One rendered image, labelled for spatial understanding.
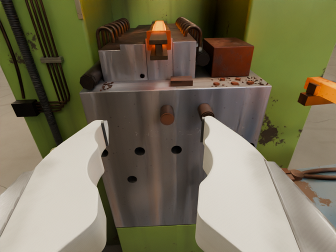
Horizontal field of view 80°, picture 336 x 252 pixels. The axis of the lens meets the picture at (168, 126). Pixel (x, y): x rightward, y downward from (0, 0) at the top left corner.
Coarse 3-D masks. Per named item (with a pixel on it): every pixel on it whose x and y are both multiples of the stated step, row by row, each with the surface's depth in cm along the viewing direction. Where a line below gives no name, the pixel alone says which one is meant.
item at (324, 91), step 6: (312, 78) 40; (318, 78) 39; (324, 78) 39; (306, 84) 40; (324, 84) 37; (330, 84) 37; (324, 90) 37; (330, 90) 36; (324, 96) 37; (330, 96) 36
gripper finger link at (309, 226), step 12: (276, 168) 8; (276, 180) 7; (288, 180) 7; (288, 192) 7; (300, 192) 7; (288, 204) 6; (300, 204) 6; (312, 204) 6; (288, 216) 6; (300, 216) 6; (312, 216) 6; (324, 216) 6; (300, 228) 6; (312, 228) 6; (324, 228) 6; (300, 240) 5; (312, 240) 5; (324, 240) 5
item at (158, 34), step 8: (160, 24) 56; (152, 32) 38; (160, 32) 38; (168, 32) 38; (152, 40) 31; (160, 40) 31; (168, 40) 39; (152, 48) 37; (160, 48) 31; (168, 48) 40; (152, 56) 32; (160, 56) 32
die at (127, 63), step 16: (128, 32) 65; (144, 32) 56; (176, 32) 53; (112, 48) 42; (128, 48) 41; (144, 48) 41; (176, 48) 41; (192, 48) 41; (112, 64) 42; (128, 64) 43; (144, 64) 43; (160, 64) 43; (176, 64) 43; (192, 64) 43; (112, 80) 44; (128, 80) 44
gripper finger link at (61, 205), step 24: (96, 120) 11; (72, 144) 9; (96, 144) 9; (48, 168) 8; (72, 168) 8; (96, 168) 9; (24, 192) 7; (48, 192) 7; (72, 192) 7; (96, 192) 7; (24, 216) 6; (48, 216) 6; (72, 216) 6; (96, 216) 6; (0, 240) 6; (24, 240) 6; (48, 240) 6; (72, 240) 6; (96, 240) 6
